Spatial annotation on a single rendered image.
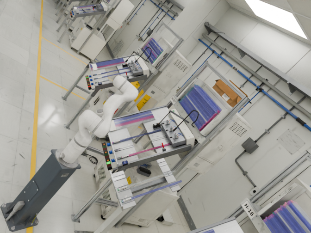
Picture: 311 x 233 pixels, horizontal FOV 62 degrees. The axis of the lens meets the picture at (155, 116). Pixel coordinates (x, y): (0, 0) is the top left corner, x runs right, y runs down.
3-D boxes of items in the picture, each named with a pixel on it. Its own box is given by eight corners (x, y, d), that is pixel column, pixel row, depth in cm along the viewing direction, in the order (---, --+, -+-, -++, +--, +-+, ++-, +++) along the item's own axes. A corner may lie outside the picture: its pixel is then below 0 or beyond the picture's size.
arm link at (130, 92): (82, 128, 186) (100, 142, 189) (85, 123, 176) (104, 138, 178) (122, 82, 210) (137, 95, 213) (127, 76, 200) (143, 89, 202)
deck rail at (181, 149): (118, 171, 234) (117, 166, 230) (118, 169, 236) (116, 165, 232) (191, 149, 249) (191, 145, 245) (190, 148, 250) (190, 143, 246)
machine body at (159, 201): (99, 221, 269) (136, 182, 252) (90, 171, 322) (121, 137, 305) (144, 230, 308) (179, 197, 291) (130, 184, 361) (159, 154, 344)
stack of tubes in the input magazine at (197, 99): (199, 130, 242) (220, 109, 235) (178, 101, 280) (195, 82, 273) (207, 135, 249) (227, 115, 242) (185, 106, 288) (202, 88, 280)
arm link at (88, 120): (84, 150, 185) (104, 126, 178) (63, 133, 182) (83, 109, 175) (90, 143, 196) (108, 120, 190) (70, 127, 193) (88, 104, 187)
